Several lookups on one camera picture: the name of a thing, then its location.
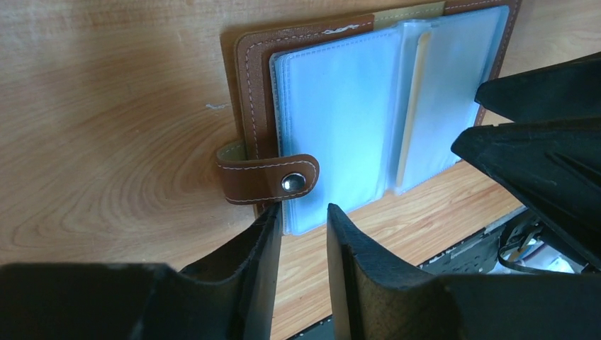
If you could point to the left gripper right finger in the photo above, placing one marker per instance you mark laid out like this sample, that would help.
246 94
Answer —
377 295

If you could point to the brown leather card holder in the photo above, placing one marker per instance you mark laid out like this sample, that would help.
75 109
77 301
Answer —
343 111

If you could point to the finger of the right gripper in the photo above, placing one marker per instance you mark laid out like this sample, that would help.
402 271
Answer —
568 90
552 167

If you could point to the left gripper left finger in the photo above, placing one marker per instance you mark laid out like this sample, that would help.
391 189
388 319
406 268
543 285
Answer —
228 294

